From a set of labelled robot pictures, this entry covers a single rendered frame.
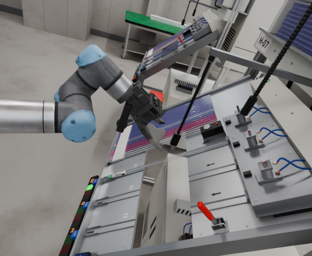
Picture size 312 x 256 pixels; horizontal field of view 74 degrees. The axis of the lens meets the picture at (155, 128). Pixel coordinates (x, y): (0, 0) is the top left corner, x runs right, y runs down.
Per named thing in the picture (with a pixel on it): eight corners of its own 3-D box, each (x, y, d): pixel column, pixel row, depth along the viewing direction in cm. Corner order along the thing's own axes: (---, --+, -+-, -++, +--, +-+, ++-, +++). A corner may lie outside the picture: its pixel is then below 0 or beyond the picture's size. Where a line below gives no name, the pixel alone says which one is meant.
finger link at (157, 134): (171, 145, 59) (155, 118, 61) (155, 154, 62) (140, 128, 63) (175, 143, 62) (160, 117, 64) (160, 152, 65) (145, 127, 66)
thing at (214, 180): (200, 249, 53) (193, 240, 50) (186, 112, 106) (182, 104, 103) (355, 226, 42) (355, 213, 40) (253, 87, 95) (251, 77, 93)
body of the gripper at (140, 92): (163, 117, 61) (135, 87, 56) (142, 131, 65) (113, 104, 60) (164, 104, 67) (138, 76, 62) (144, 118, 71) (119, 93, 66)
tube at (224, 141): (109, 179, 85) (107, 178, 84) (110, 177, 86) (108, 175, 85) (234, 141, 68) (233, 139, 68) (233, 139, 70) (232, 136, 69)
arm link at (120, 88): (102, 94, 58) (109, 83, 65) (113, 105, 60) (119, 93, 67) (120, 78, 55) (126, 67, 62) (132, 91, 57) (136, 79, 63)
